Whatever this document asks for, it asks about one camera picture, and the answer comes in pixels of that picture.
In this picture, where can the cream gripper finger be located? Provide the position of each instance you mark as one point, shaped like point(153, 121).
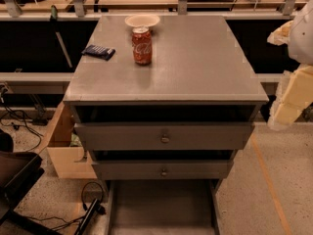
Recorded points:
point(293, 95)
point(280, 35)

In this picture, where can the red coke can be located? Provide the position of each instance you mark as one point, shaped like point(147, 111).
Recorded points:
point(142, 45)

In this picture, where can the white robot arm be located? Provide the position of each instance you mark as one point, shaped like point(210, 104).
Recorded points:
point(300, 46)

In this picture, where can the top grey drawer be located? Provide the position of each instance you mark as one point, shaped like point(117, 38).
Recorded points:
point(158, 136)

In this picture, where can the middle grey drawer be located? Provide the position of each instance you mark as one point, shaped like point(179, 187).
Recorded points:
point(142, 170)

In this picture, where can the grey drawer cabinet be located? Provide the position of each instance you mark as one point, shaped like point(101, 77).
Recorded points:
point(199, 74)

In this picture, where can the open bottom grey drawer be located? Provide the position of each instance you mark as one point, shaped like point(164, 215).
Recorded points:
point(163, 207)

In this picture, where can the white bowl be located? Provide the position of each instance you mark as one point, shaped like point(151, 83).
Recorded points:
point(142, 20)

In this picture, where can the dark blue snack bag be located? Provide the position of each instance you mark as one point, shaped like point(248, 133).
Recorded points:
point(100, 52)

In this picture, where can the black power strip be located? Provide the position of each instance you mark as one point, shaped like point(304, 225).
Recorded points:
point(95, 207)

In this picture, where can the wooden box on floor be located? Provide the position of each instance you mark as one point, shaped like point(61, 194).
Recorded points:
point(69, 159)

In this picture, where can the black chair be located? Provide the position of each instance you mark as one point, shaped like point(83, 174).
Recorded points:
point(19, 171)

